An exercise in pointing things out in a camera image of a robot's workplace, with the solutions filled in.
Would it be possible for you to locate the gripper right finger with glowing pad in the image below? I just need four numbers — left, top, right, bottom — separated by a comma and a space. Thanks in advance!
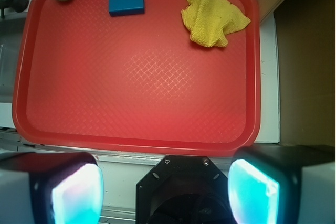
228, 145, 335, 223

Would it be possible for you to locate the brown cardboard box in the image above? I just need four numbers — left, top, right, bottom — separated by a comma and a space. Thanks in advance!
274, 0, 335, 145

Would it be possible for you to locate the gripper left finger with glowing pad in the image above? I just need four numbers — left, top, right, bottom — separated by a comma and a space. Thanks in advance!
1, 152, 104, 223

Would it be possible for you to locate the blue rectangular block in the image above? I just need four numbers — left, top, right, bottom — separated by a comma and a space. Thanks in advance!
108, 0, 145, 17

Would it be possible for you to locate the black octagonal mount plate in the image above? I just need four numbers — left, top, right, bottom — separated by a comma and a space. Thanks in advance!
135, 155, 234, 223

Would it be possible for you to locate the red plastic tray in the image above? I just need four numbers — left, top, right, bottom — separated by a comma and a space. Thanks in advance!
12, 0, 261, 157

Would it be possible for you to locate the yellow microfiber cloth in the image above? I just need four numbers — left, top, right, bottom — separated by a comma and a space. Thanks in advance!
181, 0, 251, 48

